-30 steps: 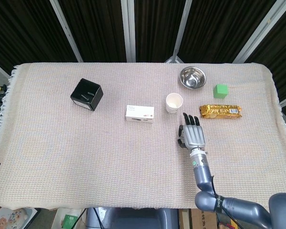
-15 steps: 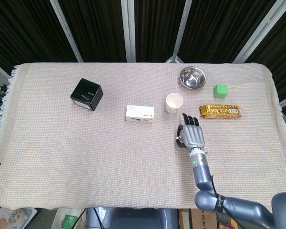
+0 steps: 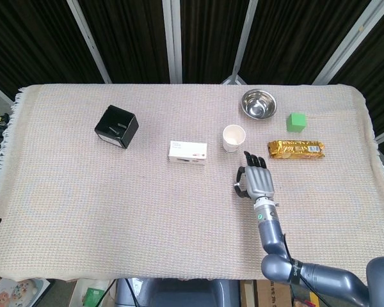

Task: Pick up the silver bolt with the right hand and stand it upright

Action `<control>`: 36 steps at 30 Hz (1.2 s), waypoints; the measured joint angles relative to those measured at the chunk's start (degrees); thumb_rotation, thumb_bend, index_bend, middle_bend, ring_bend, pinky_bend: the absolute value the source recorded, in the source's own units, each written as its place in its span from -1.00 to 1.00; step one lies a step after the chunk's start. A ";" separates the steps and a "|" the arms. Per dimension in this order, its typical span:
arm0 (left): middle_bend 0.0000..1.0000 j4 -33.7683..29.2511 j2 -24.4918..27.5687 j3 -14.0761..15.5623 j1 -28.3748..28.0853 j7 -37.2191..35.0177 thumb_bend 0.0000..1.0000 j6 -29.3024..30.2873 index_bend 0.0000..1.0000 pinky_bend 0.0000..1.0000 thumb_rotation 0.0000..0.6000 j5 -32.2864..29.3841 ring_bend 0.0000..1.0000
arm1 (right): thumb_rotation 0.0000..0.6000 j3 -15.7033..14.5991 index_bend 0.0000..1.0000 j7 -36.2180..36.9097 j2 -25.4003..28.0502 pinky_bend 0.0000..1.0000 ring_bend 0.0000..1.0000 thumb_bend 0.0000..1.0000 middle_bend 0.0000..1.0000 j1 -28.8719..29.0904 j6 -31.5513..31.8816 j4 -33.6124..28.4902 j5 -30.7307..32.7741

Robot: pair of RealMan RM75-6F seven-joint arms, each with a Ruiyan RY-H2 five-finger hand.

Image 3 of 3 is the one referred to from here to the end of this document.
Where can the right robot hand grey black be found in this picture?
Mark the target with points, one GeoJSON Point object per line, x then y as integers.
{"type": "Point", "coordinates": [259, 182]}

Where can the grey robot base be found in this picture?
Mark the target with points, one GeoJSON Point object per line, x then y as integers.
{"type": "Point", "coordinates": [179, 292]}

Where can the gold foil biscuit pack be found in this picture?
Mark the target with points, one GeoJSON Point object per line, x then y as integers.
{"type": "Point", "coordinates": [294, 150]}

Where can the white paper cup stack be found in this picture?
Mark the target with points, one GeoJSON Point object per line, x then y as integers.
{"type": "Point", "coordinates": [233, 136]}

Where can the green cube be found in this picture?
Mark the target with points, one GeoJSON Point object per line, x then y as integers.
{"type": "Point", "coordinates": [296, 123]}

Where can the colourful printed box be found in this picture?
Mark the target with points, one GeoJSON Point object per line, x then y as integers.
{"type": "Point", "coordinates": [12, 292]}

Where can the stainless steel bowl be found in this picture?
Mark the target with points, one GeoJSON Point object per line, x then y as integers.
{"type": "Point", "coordinates": [259, 105]}

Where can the white stapler box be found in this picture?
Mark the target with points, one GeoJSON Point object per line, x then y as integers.
{"type": "Point", "coordinates": [187, 147]}

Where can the brown cardboard box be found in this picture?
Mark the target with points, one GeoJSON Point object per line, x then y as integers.
{"type": "Point", "coordinates": [259, 295]}

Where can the green packet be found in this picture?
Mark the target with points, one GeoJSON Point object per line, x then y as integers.
{"type": "Point", "coordinates": [93, 295]}

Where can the beige woven tablecloth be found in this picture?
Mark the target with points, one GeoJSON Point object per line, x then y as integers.
{"type": "Point", "coordinates": [115, 208]}

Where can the black open cardboard box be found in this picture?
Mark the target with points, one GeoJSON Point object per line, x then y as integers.
{"type": "Point", "coordinates": [132, 128]}

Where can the small grey bolt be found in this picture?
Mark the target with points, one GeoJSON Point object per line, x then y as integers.
{"type": "Point", "coordinates": [114, 130]}

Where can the white partition post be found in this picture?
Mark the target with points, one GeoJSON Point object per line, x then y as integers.
{"type": "Point", "coordinates": [88, 38]}
{"type": "Point", "coordinates": [172, 38]}
{"type": "Point", "coordinates": [244, 38]}
{"type": "Point", "coordinates": [351, 38]}

